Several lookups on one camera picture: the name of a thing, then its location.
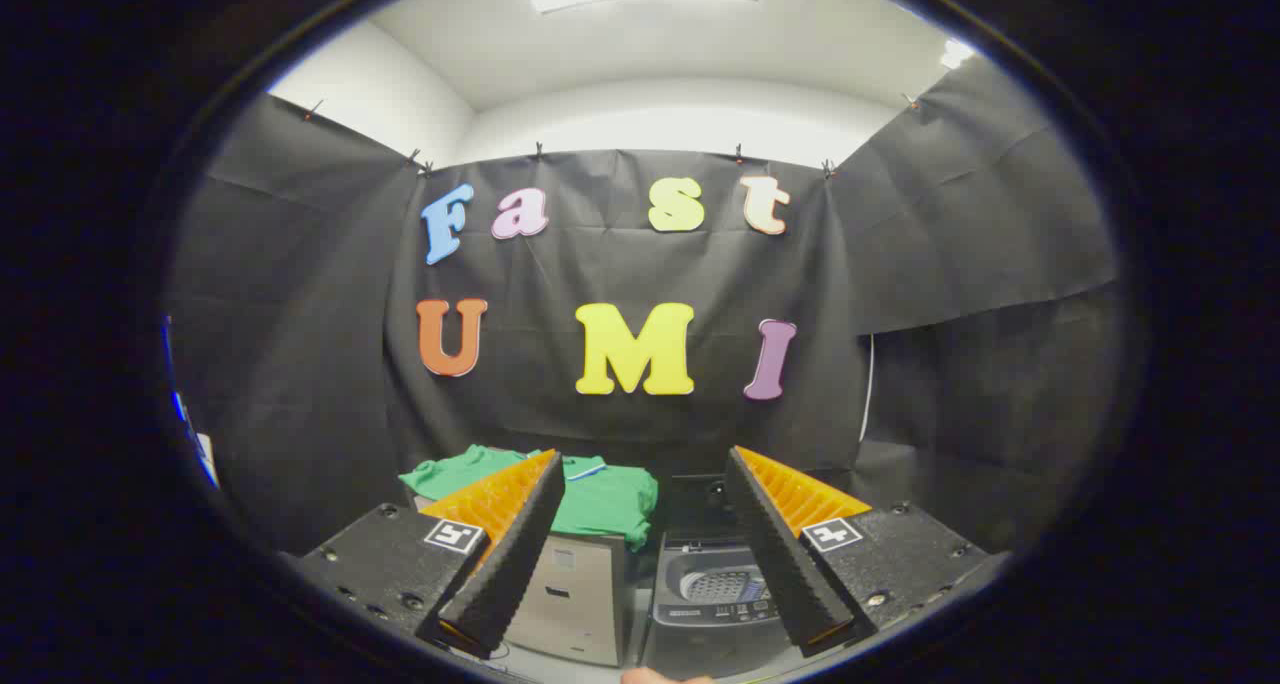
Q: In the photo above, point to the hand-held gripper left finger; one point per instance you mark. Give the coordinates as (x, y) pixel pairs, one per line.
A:
(510, 564)

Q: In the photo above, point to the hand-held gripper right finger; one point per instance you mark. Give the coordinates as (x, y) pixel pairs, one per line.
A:
(785, 564)

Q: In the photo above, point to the green polo shirt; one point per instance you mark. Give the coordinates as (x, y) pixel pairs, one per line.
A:
(610, 504)

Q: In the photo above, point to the grey washing machine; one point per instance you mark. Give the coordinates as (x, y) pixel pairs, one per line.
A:
(700, 644)

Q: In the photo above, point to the grey cabinet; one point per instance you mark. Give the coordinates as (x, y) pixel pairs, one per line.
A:
(575, 594)

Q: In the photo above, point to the black backdrop cloth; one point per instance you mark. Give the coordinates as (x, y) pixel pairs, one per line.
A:
(600, 264)

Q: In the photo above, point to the small ceiling light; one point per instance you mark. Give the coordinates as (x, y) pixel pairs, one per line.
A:
(956, 54)

